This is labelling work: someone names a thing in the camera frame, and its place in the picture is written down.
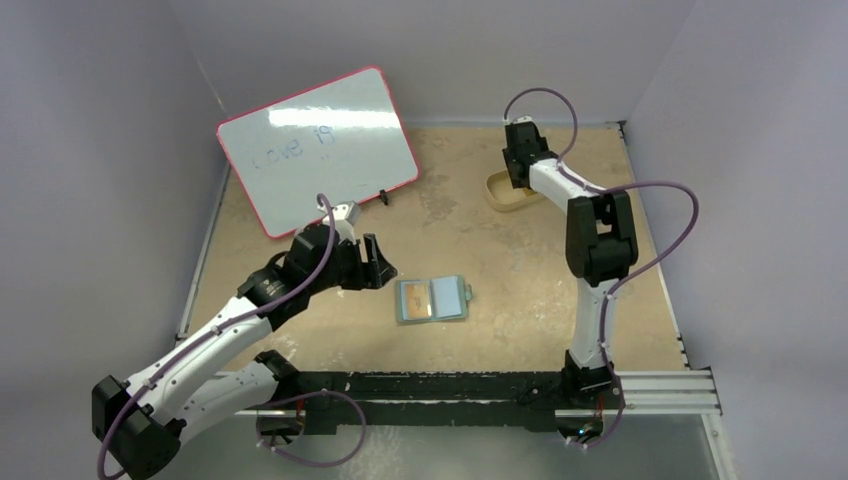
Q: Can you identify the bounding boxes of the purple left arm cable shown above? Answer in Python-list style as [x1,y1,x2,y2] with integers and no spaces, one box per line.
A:
[96,193,368,480]

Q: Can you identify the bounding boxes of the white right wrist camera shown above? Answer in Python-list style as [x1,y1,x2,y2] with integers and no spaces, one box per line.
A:
[504,115,534,125]

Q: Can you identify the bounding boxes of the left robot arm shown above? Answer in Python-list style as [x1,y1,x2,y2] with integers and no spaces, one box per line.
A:
[91,221,397,479]

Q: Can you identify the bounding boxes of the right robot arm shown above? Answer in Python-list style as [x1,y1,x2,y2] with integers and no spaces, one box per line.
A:
[502,117,639,407]

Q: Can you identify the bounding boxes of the teal leather card holder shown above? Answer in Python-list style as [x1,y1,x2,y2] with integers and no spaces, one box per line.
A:
[394,275,473,325]

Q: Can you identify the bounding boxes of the beige oval tray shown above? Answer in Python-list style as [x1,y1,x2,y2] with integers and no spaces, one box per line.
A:
[484,170,545,213]

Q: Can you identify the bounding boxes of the pink framed whiteboard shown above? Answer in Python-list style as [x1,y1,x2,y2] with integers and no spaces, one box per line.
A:
[216,66,420,238]

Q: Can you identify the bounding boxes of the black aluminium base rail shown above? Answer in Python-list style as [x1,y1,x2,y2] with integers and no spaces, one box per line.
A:
[137,367,723,439]

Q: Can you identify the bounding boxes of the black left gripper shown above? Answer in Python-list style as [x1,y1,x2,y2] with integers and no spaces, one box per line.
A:
[308,234,395,295]

